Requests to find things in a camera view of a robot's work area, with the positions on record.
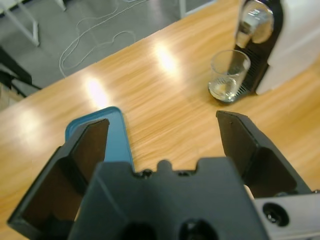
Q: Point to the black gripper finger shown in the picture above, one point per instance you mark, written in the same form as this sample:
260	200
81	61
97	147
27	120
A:
50	187
250	150

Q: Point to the clear glass cup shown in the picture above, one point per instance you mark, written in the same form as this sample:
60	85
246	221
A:
225	87

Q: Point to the white capsule coffee machine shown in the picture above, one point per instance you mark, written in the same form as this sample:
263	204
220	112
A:
295	37

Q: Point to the teal plastic tray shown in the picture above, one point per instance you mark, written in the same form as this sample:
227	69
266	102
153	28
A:
116	140

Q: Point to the black stand legs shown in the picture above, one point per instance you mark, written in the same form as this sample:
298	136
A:
15	70

